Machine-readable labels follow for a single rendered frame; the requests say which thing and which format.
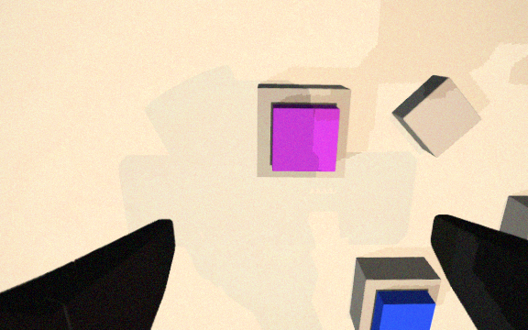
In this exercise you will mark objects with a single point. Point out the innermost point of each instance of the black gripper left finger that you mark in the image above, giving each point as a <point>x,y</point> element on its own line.
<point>118,286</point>

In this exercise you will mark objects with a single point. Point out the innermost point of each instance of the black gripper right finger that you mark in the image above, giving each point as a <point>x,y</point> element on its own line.
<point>487,270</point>

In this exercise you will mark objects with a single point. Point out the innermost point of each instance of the beige cube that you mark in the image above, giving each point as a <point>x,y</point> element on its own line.
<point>436,115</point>

